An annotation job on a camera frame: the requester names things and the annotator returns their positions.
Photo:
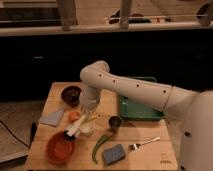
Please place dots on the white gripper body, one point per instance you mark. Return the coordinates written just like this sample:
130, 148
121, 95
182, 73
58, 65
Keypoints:
88, 105

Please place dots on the white handled black brush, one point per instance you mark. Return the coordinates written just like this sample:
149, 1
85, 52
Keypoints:
71, 130

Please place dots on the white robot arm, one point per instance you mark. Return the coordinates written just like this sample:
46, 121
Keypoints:
194, 108

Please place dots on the dark brown bowl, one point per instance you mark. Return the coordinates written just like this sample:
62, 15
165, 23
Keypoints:
70, 95

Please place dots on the red orange bowl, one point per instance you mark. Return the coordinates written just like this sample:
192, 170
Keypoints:
59, 149

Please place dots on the yellow banana toy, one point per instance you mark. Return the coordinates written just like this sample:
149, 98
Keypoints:
91, 118

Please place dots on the orange carrot toy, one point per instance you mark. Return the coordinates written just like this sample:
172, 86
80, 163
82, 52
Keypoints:
73, 116

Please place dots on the white small cup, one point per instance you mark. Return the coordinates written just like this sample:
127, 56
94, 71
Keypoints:
87, 128

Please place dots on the metal cup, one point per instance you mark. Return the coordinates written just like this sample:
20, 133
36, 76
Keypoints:
114, 123

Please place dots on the grey blue cloth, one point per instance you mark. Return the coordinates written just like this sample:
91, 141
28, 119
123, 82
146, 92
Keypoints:
53, 118

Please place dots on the green chili pepper toy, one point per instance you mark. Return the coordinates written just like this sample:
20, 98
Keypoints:
98, 144

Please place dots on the green plastic tray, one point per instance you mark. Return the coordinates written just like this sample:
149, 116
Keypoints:
134, 111

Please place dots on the blue sponge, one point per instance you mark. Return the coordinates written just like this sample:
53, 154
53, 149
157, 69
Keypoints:
114, 154

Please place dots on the silver fork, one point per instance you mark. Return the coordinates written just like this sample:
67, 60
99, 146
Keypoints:
138, 145

